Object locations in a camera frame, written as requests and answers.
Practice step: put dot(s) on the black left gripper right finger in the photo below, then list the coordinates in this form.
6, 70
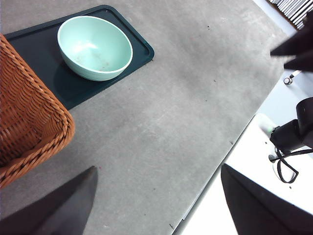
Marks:
259, 210

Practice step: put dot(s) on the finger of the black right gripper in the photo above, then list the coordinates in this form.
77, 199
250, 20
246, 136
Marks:
300, 44
303, 63

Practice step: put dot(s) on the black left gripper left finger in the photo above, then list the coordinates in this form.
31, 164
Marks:
56, 210

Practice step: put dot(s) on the teal ribbed bowl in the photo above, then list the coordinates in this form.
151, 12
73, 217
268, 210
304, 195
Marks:
95, 46

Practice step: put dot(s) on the small metal bolt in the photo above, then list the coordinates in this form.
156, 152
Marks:
288, 81

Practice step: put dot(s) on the grey ribbed panel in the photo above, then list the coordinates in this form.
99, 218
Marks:
293, 12

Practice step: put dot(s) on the white cylinder with green light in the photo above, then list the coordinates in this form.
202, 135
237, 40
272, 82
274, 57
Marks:
265, 123

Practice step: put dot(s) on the brown wicker basket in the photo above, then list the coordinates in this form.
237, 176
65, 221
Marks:
24, 110

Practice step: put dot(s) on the black rectangular tray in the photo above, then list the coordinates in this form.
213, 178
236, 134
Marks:
36, 46

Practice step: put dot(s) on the white robot mount platform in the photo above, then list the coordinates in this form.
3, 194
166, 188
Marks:
244, 151

